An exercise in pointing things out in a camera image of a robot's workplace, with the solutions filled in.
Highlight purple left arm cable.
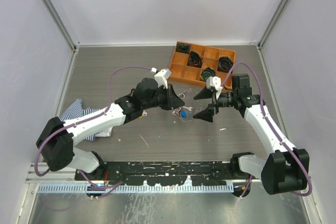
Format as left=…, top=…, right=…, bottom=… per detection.
left=35, top=65, right=157, bottom=177

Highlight striped blue white cloth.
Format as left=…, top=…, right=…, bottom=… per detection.
left=59, top=99, right=113, bottom=142

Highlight black rolled belt back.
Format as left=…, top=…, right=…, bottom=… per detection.
left=175, top=42, right=191, bottom=54

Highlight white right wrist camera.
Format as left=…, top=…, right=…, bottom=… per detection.
left=206, top=76, right=223, bottom=100

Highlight black rolled belt middle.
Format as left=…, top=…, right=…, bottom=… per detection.
left=187, top=51, right=202, bottom=68

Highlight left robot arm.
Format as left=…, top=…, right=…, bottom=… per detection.
left=36, top=78, right=185, bottom=180

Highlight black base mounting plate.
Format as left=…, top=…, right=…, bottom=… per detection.
left=74, top=159, right=263, bottom=186

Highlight black rolled belt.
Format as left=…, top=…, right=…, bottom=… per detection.
left=187, top=51, right=202, bottom=68
left=217, top=56, right=234, bottom=73
left=175, top=42, right=191, bottom=54

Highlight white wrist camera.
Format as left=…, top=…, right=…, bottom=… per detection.
left=206, top=76, right=223, bottom=100
left=154, top=69, right=172, bottom=89

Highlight large metal disc keyring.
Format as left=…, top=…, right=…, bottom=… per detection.
left=173, top=88, right=200, bottom=125

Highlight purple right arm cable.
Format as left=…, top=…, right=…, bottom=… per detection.
left=219, top=61, right=313, bottom=196

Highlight blue yellow rolled belt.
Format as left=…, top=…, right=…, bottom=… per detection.
left=200, top=67, right=216, bottom=82

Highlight orange wooden compartment tray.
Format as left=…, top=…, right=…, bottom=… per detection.
left=169, top=41, right=236, bottom=89

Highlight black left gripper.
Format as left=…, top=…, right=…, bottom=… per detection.
left=142, top=83, right=184, bottom=111

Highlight aluminium frame rail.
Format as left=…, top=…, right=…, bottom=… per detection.
left=25, top=163, right=76, bottom=184

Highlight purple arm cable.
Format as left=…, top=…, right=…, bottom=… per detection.
left=219, top=61, right=313, bottom=196
left=35, top=65, right=157, bottom=177

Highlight silver key with blue tag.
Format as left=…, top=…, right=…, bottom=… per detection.
left=178, top=106, right=193, bottom=119

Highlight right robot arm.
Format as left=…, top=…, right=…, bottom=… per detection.
left=193, top=74, right=311, bottom=195

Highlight slotted cable duct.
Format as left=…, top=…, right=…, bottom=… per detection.
left=37, top=182, right=234, bottom=194

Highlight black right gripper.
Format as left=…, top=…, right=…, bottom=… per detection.
left=193, top=85, right=237, bottom=122

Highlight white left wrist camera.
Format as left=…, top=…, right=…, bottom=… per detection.
left=154, top=69, right=172, bottom=89

